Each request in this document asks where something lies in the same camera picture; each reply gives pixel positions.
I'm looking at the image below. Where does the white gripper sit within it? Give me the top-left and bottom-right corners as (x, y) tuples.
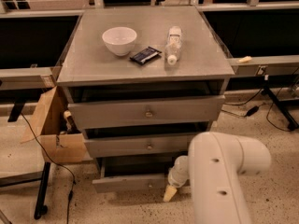
(164, 165), (189, 203)

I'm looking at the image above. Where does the grey bottom drawer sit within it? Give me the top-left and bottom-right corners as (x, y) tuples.
(93, 152), (186, 193)

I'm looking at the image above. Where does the grey drawer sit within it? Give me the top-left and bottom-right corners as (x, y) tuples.
(84, 132), (199, 158)
(93, 152), (186, 193)
(68, 95), (224, 129)

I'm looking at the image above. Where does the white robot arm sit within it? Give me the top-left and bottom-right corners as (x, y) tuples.
(164, 132), (271, 224)

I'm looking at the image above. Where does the grey middle drawer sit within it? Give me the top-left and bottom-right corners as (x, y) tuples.
(84, 132), (199, 158)

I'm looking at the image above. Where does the grey top drawer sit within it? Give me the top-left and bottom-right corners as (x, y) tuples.
(68, 95), (224, 129)

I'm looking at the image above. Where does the grey drawer cabinet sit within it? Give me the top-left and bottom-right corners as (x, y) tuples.
(56, 6), (235, 180)

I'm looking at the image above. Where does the black table leg left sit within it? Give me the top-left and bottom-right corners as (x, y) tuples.
(34, 162), (50, 220)

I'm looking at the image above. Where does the brown cardboard box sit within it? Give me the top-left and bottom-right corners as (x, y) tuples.
(21, 87), (87, 164)

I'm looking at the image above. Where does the black stand leg right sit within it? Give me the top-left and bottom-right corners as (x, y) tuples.
(262, 82), (299, 131)

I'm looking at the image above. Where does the dark blue snack packet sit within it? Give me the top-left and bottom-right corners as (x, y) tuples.
(130, 47), (161, 65)

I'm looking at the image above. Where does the clear plastic water bottle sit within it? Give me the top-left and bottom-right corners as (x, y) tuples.
(164, 26), (182, 65)

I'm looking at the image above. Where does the small yellow foam piece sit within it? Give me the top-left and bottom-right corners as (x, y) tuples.
(238, 56), (252, 63)

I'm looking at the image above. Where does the white ceramic bowl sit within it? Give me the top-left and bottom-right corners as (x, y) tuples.
(102, 27), (137, 56)

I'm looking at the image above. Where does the black power adapter cable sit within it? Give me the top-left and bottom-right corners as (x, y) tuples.
(221, 88), (267, 118)

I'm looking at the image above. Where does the wall power outlet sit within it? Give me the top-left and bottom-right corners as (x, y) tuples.
(256, 65), (267, 76)

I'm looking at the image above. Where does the black floor cable left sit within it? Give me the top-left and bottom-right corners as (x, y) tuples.
(20, 112), (77, 224)

